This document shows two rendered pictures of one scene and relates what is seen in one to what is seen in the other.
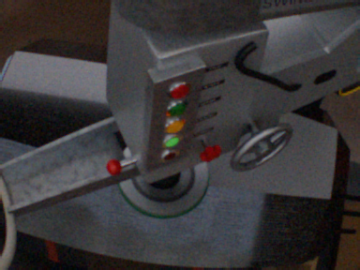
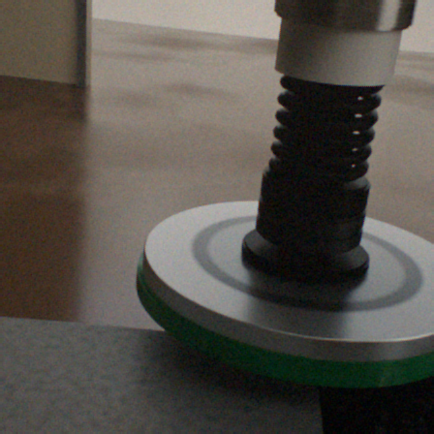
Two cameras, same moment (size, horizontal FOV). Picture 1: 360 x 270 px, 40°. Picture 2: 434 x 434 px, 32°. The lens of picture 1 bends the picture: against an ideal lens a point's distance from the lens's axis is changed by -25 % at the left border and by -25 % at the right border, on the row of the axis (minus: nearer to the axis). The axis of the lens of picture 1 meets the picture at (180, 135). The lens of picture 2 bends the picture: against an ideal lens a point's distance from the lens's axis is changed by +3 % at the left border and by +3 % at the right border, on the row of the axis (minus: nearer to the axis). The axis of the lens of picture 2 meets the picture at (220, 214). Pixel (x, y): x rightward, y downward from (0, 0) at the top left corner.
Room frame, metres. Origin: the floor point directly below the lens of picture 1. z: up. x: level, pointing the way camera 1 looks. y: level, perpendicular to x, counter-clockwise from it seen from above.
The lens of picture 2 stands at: (1.08, -0.04, 1.07)
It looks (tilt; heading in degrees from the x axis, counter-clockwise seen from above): 21 degrees down; 179
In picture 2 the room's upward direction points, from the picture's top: 6 degrees clockwise
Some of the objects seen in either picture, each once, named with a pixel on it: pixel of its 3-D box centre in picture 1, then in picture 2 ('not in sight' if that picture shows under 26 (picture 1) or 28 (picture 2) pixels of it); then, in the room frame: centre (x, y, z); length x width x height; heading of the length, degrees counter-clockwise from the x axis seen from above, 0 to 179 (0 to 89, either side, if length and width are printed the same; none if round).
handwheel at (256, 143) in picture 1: (256, 132); not in sight; (0.60, -0.14, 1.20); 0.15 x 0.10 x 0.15; 124
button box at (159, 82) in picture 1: (170, 117); not in sight; (0.50, 0.02, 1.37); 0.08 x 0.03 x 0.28; 124
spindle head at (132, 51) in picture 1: (216, 54); not in sight; (0.68, -0.04, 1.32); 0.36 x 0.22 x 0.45; 124
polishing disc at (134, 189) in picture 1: (162, 174); (302, 264); (0.63, 0.02, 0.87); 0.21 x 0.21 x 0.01
